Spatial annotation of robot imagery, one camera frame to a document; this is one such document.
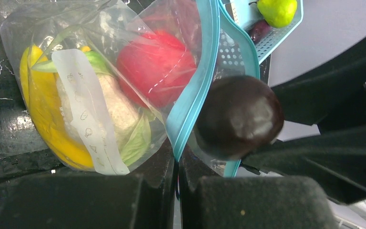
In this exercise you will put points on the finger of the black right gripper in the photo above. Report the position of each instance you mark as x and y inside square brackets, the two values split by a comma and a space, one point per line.
[308, 98]
[335, 160]

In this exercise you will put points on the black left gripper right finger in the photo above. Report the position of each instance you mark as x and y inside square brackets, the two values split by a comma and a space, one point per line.
[209, 201]

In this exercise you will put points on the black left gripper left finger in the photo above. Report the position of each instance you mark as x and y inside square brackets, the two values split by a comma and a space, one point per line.
[139, 200]

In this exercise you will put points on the dark red plum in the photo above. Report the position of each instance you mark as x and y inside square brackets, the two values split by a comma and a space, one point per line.
[240, 114]

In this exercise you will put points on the clear zip top bag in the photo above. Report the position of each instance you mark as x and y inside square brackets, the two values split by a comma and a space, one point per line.
[64, 30]

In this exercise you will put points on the red apple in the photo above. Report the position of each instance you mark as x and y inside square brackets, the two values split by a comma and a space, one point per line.
[156, 68]

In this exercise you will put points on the yellow banana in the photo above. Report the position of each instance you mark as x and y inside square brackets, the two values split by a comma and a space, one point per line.
[42, 100]

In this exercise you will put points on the green apple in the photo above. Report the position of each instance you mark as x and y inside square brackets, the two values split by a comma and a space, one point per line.
[277, 13]

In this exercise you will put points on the purple onion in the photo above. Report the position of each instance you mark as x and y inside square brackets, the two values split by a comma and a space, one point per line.
[259, 31]

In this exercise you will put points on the light blue plastic basket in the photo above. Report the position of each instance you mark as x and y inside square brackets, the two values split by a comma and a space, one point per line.
[245, 14]

